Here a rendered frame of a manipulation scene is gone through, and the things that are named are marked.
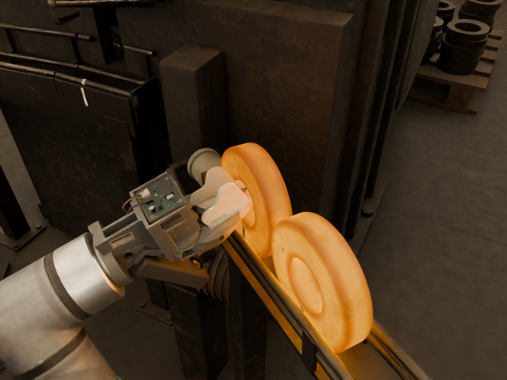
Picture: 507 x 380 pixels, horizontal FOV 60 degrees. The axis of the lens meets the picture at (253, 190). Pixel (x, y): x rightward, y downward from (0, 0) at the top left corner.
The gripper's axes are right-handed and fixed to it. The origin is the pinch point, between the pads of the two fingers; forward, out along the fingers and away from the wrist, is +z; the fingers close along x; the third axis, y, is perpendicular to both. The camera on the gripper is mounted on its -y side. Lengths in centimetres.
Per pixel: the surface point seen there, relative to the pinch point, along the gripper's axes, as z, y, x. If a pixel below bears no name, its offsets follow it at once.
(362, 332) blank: -0.2, -1.2, -23.0
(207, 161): -2.0, -3.8, 13.8
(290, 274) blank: -2.4, -2.4, -12.3
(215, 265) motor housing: -9.3, -20.2, 7.7
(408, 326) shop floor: 29, -85, 2
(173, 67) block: 1.2, 5.6, 27.9
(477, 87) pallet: 136, -101, 77
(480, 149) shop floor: 114, -109, 53
